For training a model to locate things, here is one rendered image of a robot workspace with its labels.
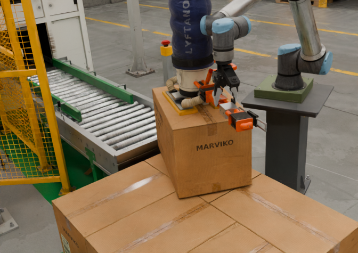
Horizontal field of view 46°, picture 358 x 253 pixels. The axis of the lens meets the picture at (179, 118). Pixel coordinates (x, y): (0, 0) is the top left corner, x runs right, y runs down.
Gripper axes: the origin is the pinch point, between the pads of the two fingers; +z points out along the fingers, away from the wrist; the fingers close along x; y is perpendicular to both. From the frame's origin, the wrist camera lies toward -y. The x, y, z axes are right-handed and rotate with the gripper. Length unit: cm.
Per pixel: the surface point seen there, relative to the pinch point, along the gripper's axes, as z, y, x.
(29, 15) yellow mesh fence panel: -29, 128, 83
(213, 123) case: 13.6, 9.7, 2.9
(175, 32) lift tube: -26.0, 39.5, 10.6
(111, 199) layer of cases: 55, 27, 55
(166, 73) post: 30, 143, -9
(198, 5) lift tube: -39, 31, 0
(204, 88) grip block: -1.3, 20.0, 2.9
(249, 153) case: 33.3, 8.5, -15.4
